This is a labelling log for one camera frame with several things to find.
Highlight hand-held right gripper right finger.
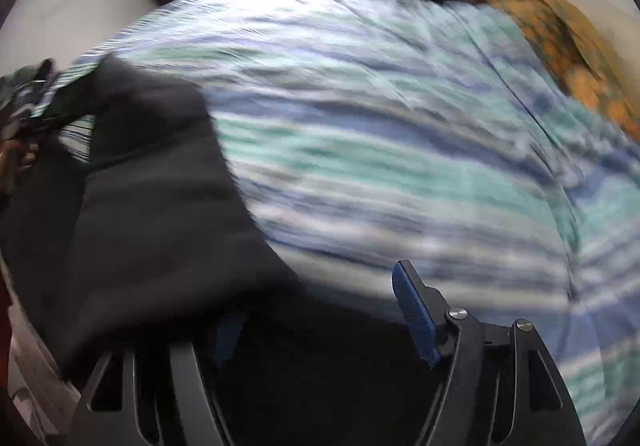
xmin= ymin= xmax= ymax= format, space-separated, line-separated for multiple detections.
xmin=391 ymin=260 xmax=588 ymax=446

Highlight orange patterned blanket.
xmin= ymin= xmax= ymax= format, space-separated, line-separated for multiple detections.
xmin=482 ymin=0 xmax=640 ymax=141

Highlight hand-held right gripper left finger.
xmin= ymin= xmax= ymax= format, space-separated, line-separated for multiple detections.
xmin=64 ymin=312 xmax=247 ymax=446

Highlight striped bed sheet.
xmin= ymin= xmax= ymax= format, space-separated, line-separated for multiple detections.
xmin=50 ymin=0 xmax=640 ymax=442

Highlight black pants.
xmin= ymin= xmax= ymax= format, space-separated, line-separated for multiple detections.
xmin=0 ymin=53 xmax=451 ymax=446

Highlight person's left hand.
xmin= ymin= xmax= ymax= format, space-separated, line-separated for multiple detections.
xmin=0 ymin=136 xmax=38 ymax=177

